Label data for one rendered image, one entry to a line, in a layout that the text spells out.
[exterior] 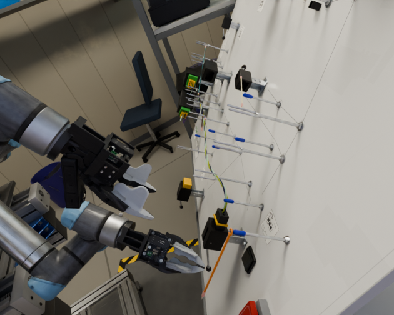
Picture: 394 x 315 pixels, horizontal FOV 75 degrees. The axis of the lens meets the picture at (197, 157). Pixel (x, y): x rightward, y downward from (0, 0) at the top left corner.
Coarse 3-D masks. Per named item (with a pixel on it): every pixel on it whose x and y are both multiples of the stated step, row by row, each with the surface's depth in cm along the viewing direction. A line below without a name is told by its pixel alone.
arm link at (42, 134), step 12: (48, 108) 41; (36, 120) 39; (48, 120) 40; (60, 120) 41; (24, 132) 38; (36, 132) 39; (48, 132) 39; (60, 132) 41; (24, 144) 40; (36, 144) 40; (48, 144) 40
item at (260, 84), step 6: (240, 72) 63; (246, 72) 64; (240, 78) 62; (246, 78) 62; (252, 78) 64; (240, 84) 63; (246, 84) 64; (252, 84) 66; (258, 84) 66; (264, 84) 64; (240, 90) 64; (246, 90) 64; (258, 90) 65
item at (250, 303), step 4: (248, 304) 44; (252, 304) 44; (244, 308) 45; (248, 308) 44; (252, 308) 43; (240, 312) 46; (244, 312) 45; (248, 312) 43; (252, 312) 42; (256, 312) 43
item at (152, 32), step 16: (224, 0) 127; (144, 16) 119; (192, 16) 123; (208, 16) 120; (160, 32) 126; (176, 32) 124; (160, 64) 131; (176, 64) 185; (176, 96) 141; (192, 128) 156
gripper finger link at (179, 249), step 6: (174, 246) 61; (180, 246) 63; (174, 252) 62; (180, 252) 62; (186, 252) 59; (192, 252) 62; (192, 258) 62; (198, 258) 62; (198, 264) 62; (204, 264) 62
